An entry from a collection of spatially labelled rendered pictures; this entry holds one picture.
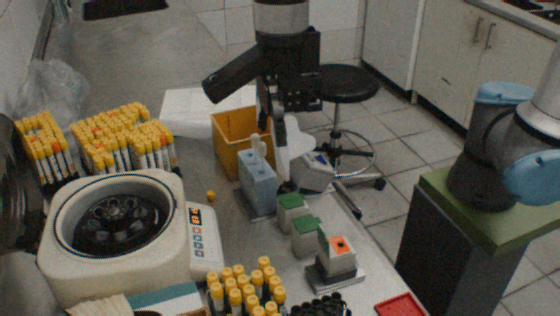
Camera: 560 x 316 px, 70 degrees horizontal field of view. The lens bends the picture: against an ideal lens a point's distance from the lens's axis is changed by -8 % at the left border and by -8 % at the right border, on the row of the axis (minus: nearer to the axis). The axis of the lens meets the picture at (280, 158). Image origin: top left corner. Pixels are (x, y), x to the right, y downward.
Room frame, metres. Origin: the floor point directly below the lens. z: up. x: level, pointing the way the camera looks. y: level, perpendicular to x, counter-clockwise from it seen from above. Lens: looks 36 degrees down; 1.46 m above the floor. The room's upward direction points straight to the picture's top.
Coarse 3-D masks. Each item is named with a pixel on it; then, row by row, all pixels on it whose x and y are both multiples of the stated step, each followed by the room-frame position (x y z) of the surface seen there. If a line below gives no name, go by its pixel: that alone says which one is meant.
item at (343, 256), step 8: (328, 240) 0.49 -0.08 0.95; (336, 240) 0.49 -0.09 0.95; (344, 240) 0.49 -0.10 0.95; (320, 248) 0.48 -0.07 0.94; (336, 248) 0.47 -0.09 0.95; (344, 248) 0.47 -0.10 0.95; (352, 248) 0.47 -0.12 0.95; (320, 256) 0.48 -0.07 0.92; (336, 256) 0.45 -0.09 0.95; (344, 256) 0.46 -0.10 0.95; (352, 256) 0.46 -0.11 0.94; (328, 264) 0.45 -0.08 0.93; (336, 264) 0.45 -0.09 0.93; (344, 264) 0.46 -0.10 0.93; (352, 264) 0.46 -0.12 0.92; (328, 272) 0.45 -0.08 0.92; (336, 272) 0.45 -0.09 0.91
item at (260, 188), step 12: (240, 156) 0.69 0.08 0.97; (252, 156) 0.68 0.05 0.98; (240, 168) 0.69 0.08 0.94; (252, 168) 0.65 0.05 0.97; (264, 168) 0.65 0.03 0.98; (240, 180) 0.69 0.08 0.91; (252, 180) 0.63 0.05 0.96; (264, 180) 0.62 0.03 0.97; (276, 180) 0.63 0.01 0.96; (240, 192) 0.68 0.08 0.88; (252, 192) 0.63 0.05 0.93; (264, 192) 0.62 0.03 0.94; (276, 192) 0.63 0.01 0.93; (240, 204) 0.65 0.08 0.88; (252, 204) 0.63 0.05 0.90; (264, 204) 0.62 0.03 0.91; (276, 204) 0.63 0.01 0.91; (252, 216) 0.61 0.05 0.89; (264, 216) 0.61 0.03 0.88
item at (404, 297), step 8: (400, 296) 0.42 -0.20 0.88; (408, 296) 0.43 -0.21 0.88; (376, 304) 0.41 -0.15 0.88; (384, 304) 0.41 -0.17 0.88; (392, 304) 0.41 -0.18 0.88; (400, 304) 0.41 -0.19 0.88; (408, 304) 0.41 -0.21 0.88; (416, 304) 0.41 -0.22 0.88; (384, 312) 0.40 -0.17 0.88; (392, 312) 0.40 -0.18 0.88; (400, 312) 0.40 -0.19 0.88; (408, 312) 0.40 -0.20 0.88; (416, 312) 0.40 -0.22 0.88; (424, 312) 0.39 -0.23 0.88
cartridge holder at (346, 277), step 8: (312, 264) 0.49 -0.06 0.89; (320, 264) 0.47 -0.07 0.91; (312, 272) 0.47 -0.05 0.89; (320, 272) 0.47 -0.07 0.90; (344, 272) 0.45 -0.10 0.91; (352, 272) 0.46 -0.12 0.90; (360, 272) 0.47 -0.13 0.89; (312, 280) 0.46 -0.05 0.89; (320, 280) 0.46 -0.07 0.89; (328, 280) 0.44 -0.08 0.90; (336, 280) 0.45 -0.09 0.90; (344, 280) 0.45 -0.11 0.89; (352, 280) 0.46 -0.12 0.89; (360, 280) 0.46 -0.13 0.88; (320, 288) 0.44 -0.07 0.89; (328, 288) 0.44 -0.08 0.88; (336, 288) 0.45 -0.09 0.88
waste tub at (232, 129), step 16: (224, 112) 0.86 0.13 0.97; (240, 112) 0.87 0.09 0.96; (224, 128) 0.86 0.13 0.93; (240, 128) 0.87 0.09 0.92; (256, 128) 0.89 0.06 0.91; (224, 144) 0.75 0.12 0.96; (240, 144) 0.74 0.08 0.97; (272, 144) 0.77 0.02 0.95; (224, 160) 0.77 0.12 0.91; (272, 160) 0.77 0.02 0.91
